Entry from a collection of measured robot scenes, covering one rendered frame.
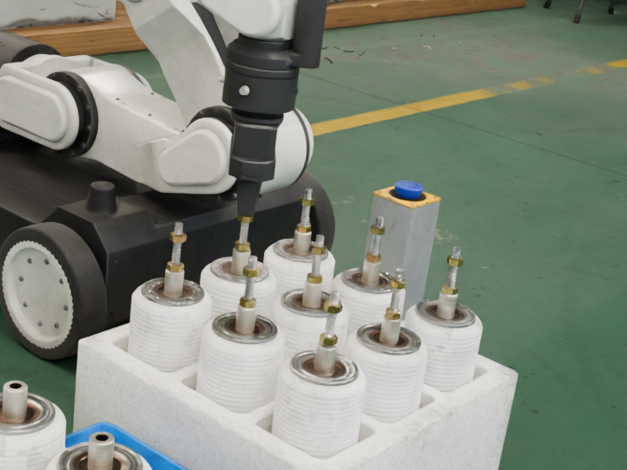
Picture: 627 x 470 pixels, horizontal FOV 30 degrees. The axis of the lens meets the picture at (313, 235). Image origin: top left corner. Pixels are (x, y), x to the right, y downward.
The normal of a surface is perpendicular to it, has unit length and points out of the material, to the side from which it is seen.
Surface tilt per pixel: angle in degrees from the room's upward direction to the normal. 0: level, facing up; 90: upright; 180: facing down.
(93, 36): 90
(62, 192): 0
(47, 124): 90
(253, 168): 90
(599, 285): 0
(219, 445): 90
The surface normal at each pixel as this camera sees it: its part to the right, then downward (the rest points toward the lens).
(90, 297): 0.75, 0.04
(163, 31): -0.43, 0.58
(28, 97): -0.63, 0.20
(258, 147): 0.05, 0.36
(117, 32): 0.76, 0.32
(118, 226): 0.63, -0.43
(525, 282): 0.13, -0.93
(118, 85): 0.36, -0.78
